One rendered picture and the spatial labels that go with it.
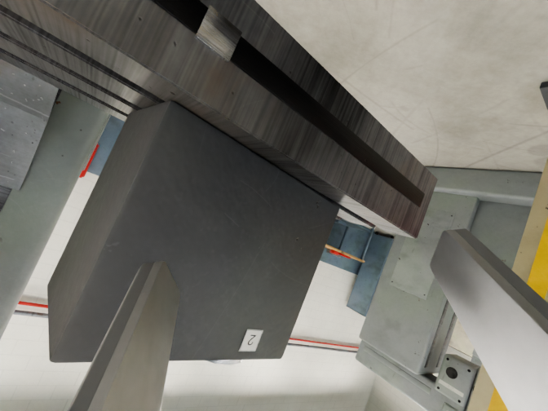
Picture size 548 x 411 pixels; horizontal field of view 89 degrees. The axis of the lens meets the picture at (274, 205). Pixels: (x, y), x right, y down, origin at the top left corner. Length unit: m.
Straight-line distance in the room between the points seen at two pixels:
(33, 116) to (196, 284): 0.44
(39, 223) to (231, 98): 0.54
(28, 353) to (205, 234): 5.04
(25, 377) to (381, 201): 5.29
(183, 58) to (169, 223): 0.11
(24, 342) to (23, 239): 4.49
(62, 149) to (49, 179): 0.06
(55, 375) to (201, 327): 5.18
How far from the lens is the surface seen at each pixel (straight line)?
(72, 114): 0.67
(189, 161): 0.22
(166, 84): 0.20
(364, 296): 7.29
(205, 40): 0.20
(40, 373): 5.39
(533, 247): 1.56
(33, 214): 0.68
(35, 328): 5.07
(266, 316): 0.31
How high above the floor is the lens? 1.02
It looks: 5 degrees down
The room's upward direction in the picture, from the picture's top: 158 degrees counter-clockwise
